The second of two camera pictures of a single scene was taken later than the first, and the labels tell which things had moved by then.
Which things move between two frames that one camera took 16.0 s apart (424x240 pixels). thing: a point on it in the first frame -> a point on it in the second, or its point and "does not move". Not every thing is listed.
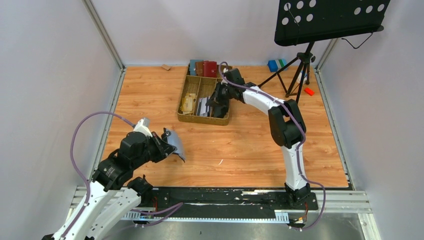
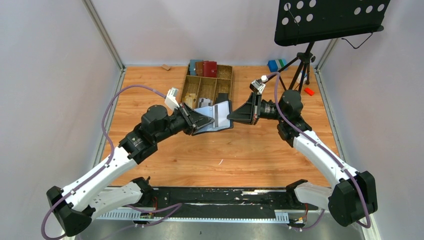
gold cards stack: x=187 y=104 does not move
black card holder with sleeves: x=173 y=138 -> x=219 y=113
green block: x=281 y=62 does not move
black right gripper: x=219 y=98 -> x=257 y=108
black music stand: x=300 y=22 does not move
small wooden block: x=166 y=66 does not move
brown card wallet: x=199 y=68 does not move
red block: x=309 y=91 does not move
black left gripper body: x=160 y=143 -> x=189 y=118
